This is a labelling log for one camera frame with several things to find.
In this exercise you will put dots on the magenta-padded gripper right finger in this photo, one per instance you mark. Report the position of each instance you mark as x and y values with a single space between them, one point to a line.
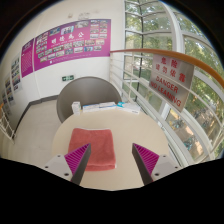
158 166

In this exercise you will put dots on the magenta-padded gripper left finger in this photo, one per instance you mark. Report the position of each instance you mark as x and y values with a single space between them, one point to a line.
68 165

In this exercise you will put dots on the pink towel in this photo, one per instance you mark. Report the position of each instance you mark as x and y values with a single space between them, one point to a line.
93 143

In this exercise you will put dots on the small upright white box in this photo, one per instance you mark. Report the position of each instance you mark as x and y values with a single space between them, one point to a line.
76 107

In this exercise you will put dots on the white stair railing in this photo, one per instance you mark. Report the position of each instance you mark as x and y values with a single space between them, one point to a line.
6 125

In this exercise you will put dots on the silver and red warning sign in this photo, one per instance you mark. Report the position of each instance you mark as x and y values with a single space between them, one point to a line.
171 81

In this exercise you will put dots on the green exit sign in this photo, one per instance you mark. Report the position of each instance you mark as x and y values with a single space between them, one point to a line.
68 78

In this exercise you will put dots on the large magenta photo poster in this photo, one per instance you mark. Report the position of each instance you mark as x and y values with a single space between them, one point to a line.
70 53

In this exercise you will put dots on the small magenta text poster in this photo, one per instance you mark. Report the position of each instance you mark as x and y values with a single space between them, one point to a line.
27 58

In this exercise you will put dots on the white railing with orange handrail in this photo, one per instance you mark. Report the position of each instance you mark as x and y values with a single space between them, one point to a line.
143 51

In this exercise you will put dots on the white photo wall panel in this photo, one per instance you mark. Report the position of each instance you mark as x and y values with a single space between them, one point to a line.
9 91
16 73

